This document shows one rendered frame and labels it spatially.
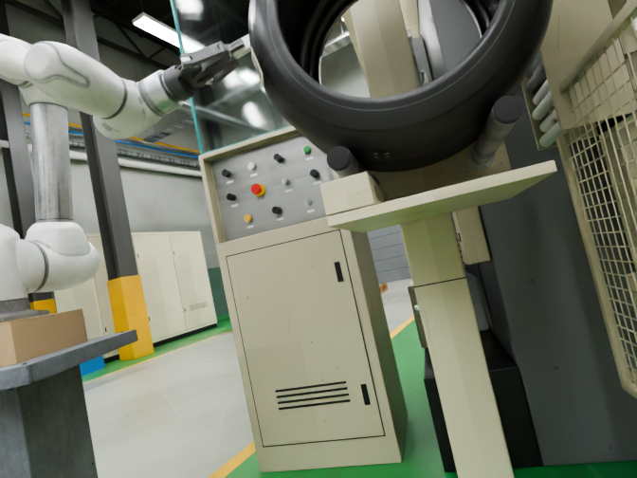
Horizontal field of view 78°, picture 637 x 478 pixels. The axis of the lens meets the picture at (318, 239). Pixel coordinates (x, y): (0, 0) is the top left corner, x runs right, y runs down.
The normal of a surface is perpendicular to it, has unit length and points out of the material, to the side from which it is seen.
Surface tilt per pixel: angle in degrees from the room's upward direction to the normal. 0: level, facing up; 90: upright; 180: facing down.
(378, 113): 100
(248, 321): 90
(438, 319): 90
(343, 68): 90
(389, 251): 90
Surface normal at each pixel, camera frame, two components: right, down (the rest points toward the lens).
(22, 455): 0.02, -0.08
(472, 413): -0.27, -0.01
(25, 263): 0.94, -0.21
